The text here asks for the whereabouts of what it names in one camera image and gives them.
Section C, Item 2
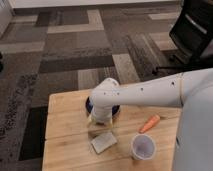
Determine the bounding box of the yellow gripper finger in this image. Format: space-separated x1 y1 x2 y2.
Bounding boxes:
105 119 113 128
87 115 94 127

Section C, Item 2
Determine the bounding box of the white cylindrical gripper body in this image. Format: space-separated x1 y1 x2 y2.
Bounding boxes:
91 107 112 124

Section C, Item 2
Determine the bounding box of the dark blue ceramic bowl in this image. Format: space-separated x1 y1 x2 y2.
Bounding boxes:
85 97 120 117

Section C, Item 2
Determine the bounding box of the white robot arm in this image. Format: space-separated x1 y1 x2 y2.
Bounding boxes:
86 68 213 171

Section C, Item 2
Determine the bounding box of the white sponge block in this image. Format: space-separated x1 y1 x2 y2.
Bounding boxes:
91 132 117 154

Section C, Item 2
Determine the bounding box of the clear plastic cup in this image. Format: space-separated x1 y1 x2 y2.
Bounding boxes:
131 134 156 160

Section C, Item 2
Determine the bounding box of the orange carrot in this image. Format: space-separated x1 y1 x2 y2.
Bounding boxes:
139 115 160 133

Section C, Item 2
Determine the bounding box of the black office chair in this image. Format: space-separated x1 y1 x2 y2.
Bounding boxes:
152 0 213 75

